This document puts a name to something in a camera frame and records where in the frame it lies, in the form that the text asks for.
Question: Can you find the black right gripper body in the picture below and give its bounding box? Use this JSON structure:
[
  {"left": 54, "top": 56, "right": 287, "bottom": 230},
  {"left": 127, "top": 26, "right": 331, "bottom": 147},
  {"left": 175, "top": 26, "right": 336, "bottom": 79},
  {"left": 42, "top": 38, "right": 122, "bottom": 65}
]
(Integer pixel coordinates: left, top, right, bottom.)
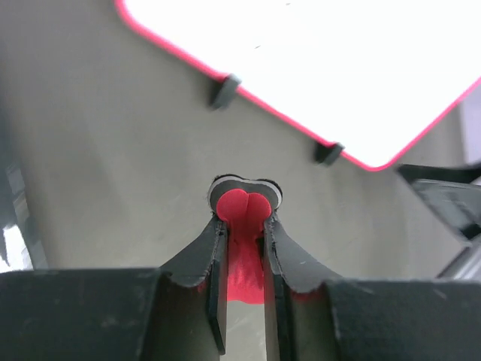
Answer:
[{"left": 397, "top": 162, "right": 480, "bottom": 278}]

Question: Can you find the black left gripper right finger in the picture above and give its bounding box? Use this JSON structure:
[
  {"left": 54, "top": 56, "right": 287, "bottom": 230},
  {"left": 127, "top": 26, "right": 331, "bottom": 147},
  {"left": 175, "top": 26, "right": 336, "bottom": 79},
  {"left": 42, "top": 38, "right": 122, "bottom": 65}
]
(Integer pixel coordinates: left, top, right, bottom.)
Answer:
[{"left": 264, "top": 215, "right": 480, "bottom": 360}]

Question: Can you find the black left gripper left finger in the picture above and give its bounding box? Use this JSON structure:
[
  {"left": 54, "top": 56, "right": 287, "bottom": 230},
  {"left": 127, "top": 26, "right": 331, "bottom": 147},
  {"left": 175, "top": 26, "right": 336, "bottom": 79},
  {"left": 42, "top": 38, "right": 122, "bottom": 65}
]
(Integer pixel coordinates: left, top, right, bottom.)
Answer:
[{"left": 1, "top": 217, "right": 228, "bottom": 360}]

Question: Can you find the red whiteboard eraser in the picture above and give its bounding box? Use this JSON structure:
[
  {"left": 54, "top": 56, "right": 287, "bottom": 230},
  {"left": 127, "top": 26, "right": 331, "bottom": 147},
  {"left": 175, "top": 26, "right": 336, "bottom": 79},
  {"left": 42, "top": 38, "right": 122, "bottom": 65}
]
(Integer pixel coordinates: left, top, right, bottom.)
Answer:
[{"left": 207, "top": 174, "right": 283, "bottom": 305}]

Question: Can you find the pink framed whiteboard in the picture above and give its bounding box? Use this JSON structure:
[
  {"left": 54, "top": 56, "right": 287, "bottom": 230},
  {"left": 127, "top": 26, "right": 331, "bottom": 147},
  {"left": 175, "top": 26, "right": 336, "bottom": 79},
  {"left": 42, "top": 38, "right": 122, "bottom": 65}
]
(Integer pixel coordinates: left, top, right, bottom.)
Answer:
[{"left": 115, "top": 1, "right": 480, "bottom": 171}]

